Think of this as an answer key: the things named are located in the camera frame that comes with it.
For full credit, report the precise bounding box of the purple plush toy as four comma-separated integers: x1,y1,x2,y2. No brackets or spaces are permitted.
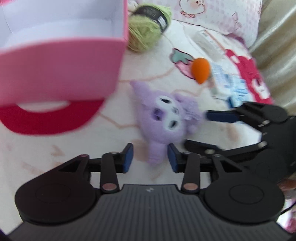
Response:
130,81,204,165

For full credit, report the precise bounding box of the clear box orange label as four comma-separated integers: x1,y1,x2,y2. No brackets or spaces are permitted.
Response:
193,30,225,62

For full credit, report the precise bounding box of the blue wet wipes pack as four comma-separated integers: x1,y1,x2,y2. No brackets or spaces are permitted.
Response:
226,74,252,108

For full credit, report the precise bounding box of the white blue medicine box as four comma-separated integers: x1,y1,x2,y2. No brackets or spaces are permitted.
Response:
208,63,231,100

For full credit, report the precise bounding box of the orange makeup sponge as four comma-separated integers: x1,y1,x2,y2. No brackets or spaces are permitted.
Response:
191,58,211,84

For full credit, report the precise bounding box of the beige padded headboard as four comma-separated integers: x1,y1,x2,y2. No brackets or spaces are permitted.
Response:
250,1,295,113

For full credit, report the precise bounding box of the pink checkered pillow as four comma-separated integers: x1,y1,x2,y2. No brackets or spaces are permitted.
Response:
128,0,262,47

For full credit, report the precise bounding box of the pink storage box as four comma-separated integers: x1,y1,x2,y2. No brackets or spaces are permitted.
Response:
0,0,130,107

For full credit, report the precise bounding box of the green yarn ball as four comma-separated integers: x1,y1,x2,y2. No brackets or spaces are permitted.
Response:
127,4,171,53

